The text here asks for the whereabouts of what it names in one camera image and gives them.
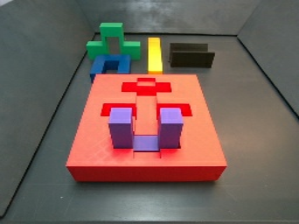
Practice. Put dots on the blue U-shaped block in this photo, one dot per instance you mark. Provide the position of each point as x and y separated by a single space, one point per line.
105 62

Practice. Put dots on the purple U-shaped block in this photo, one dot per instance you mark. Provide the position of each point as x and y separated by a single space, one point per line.
166 139

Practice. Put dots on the red base block with slots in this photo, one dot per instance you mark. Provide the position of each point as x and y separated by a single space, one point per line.
94 161

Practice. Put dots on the yellow long bar block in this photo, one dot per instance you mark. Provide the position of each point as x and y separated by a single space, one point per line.
154 58

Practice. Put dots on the green stepped arch block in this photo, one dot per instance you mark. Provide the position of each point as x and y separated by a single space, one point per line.
113 30

